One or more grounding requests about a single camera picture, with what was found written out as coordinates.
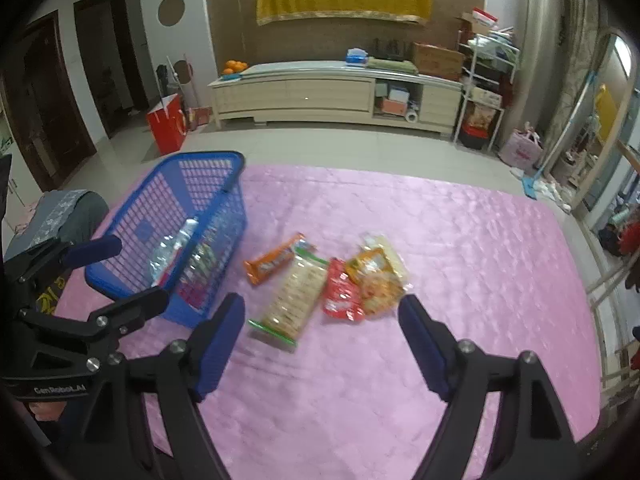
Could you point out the red dustpan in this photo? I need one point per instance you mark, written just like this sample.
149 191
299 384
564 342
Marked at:
198 117

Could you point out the beige television cabinet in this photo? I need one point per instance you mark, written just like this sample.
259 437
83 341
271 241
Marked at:
325 95

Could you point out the brown cardboard box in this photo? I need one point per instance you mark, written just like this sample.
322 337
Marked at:
439 61

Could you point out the green folded cloth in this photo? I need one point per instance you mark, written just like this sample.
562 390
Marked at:
392 65

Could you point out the pink bag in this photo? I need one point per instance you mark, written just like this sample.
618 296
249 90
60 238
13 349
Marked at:
522 149

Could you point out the grey lace-trimmed cushion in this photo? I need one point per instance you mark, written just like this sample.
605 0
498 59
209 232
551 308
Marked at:
60 215

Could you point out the black router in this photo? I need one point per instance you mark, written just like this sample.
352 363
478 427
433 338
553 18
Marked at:
392 50

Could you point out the white metal shelf rack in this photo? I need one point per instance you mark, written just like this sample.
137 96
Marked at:
482 95

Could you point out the round brown wall decor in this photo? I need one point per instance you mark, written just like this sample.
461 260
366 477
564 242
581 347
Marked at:
182 71
171 11

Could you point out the arched standing mirror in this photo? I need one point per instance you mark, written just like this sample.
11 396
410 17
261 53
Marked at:
595 125

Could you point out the blue tissue box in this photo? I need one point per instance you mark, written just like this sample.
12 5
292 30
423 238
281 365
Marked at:
357 56

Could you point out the orange snack bar packet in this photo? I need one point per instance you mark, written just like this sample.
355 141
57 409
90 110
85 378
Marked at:
270 262

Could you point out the red paper bag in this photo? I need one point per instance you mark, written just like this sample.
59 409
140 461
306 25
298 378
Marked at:
167 127

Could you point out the cracker packet green ends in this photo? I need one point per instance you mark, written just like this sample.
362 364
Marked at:
295 300

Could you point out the person's left hand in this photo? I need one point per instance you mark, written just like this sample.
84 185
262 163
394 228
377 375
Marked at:
47 411

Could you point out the wooden drying rack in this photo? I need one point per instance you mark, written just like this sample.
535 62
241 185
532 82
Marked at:
615 280

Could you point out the blue mop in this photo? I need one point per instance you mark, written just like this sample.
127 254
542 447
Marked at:
529 186

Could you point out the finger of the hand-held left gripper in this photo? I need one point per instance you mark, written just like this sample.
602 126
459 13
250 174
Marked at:
90 252
130 310

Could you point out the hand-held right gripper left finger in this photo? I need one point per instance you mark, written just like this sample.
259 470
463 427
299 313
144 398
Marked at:
220 345

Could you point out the dark cloth yellow print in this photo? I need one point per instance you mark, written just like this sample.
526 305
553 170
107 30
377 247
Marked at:
50 295

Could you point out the boxes in cabinet shelf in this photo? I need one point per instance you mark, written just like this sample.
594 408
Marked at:
395 100

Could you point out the pale blue cartoon snack packet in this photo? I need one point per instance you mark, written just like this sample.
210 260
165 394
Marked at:
170 252

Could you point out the red garment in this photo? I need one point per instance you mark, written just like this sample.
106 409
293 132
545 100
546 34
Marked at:
631 250

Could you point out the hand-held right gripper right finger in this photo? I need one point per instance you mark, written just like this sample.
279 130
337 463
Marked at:
425 350

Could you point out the dark wooden door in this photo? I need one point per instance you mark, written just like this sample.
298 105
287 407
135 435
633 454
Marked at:
45 105

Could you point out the silver tower air conditioner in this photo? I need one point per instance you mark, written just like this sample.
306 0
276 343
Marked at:
540 50

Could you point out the plate of oranges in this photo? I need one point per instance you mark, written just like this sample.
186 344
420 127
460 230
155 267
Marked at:
235 69

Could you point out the red white box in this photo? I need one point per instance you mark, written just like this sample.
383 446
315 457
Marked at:
485 19

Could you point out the patterned curtain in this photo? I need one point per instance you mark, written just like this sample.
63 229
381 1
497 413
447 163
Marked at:
575 75

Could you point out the yellow chip packet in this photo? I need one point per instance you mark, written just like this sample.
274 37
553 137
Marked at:
380 275

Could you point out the white paper roll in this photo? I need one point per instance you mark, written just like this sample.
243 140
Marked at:
411 116

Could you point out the blue plastic basket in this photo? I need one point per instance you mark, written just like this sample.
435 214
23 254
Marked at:
150 200

